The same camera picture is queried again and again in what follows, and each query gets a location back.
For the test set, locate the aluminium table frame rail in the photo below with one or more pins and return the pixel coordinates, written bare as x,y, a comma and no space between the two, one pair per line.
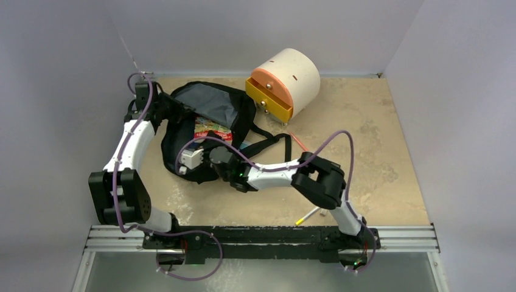
383,188

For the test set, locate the black student backpack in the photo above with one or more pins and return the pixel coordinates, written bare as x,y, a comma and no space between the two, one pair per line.
224,105

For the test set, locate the yellow white marker pen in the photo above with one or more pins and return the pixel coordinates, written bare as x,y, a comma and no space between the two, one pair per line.
307,216

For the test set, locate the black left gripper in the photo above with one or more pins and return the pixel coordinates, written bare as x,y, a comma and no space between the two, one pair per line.
162,96

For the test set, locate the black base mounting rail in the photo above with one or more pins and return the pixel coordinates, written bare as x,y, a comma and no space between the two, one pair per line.
325,244

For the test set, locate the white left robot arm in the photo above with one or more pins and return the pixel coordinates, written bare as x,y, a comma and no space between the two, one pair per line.
118,193

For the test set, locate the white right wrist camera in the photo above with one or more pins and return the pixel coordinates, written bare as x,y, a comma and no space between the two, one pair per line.
190,159

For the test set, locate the red sticker package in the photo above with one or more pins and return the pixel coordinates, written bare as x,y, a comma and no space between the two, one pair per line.
203,126

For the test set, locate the cream cylindrical drawer box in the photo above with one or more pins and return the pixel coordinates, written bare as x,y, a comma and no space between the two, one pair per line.
291,76

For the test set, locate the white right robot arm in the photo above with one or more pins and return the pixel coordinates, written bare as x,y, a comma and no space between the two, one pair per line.
319,180

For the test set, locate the orange pen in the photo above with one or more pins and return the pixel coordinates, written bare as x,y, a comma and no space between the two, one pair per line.
301,145

